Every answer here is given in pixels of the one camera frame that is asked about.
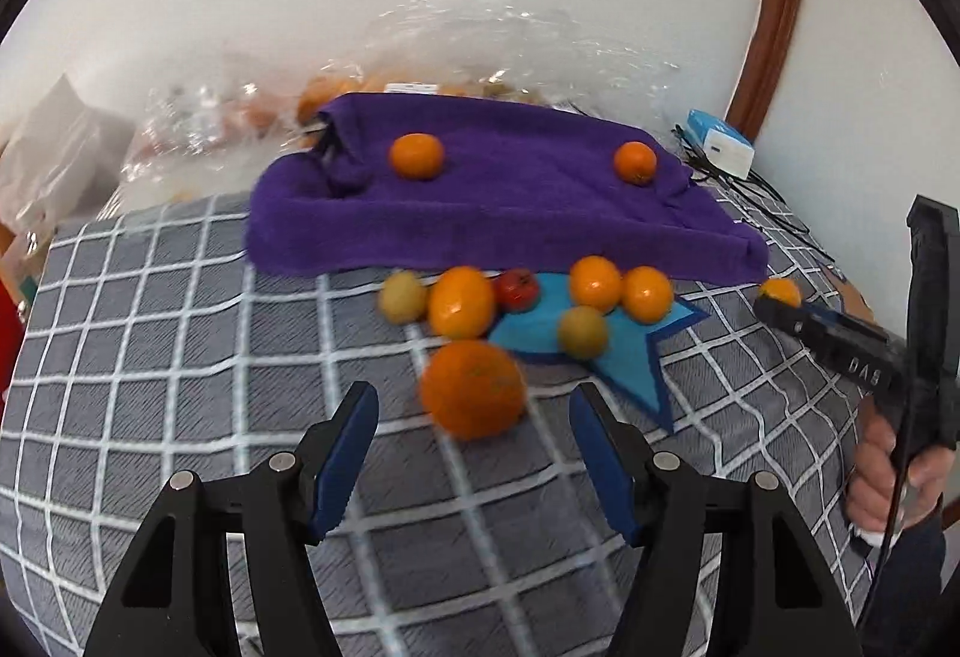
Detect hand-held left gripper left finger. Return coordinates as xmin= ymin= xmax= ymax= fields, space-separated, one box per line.
xmin=84 ymin=381 xmax=380 ymax=657

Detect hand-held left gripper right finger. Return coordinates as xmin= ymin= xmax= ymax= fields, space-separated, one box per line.
xmin=568 ymin=383 xmax=863 ymax=657

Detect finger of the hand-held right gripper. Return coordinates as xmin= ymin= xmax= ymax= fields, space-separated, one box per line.
xmin=802 ymin=306 xmax=891 ymax=340
xmin=754 ymin=295 xmax=848 ymax=365

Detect small orange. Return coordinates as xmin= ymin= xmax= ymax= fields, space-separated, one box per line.
xmin=759 ymin=277 xmax=803 ymax=309

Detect yellow-green round fruit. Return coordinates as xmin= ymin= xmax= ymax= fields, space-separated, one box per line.
xmin=377 ymin=271 xmax=430 ymax=324
xmin=558 ymin=305 xmax=609 ymax=359

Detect large orange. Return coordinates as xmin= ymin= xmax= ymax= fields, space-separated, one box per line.
xmin=420 ymin=340 xmax=527 ymax=442

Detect purple towel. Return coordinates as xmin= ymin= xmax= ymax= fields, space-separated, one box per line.
xmin=246 ymin=93 xmax=771 ymax=287

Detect person's right forearm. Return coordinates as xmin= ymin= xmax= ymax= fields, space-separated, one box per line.
xmin=855 ymin=514 xmax=950 ymax=657

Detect person's right hand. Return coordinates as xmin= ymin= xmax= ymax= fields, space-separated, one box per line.
xmin=844 ymin=394 xmax=947 ymax=538

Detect blue star-shaped felt mat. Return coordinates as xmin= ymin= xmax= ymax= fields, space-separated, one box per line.
xmin=487 ymin=271 xmax=712 ymax=434

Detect white and blue box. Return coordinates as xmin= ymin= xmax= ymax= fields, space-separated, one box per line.
xmin=686 ymin=109 xmax=755 ymax=179

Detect grey checked blanket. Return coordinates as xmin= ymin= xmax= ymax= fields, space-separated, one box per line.
xmin=0 ymin=173 xmax=893 ymax=657

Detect small red fruit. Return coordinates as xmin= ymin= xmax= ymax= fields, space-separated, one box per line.
xmin=493 ymin=268 xmax=541 ymax=313

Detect clear plastic bag with oranges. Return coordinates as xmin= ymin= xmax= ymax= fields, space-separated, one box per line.
xmin=124 ymin=57 xmax=331 ymax=202

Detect large clear plastic bag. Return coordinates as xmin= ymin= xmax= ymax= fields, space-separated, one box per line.
xmin=300 ymin=0 xmax=685 ymax=125

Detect white translucent plastic bag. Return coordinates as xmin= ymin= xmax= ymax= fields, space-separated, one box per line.
xmin=0 ymin=73 xmax=137 ymax=230

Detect black cables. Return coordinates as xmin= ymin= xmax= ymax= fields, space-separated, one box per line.
xmin=671 ymin=132 xmax=835 ymax=254

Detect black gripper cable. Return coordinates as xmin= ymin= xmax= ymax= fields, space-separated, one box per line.
xmin=855 ymin=357 xmax=920 ymax=635

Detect brown wooden frame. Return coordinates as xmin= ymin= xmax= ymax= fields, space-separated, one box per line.
xmin=726 ymin=0 xmax=815 ymax=140

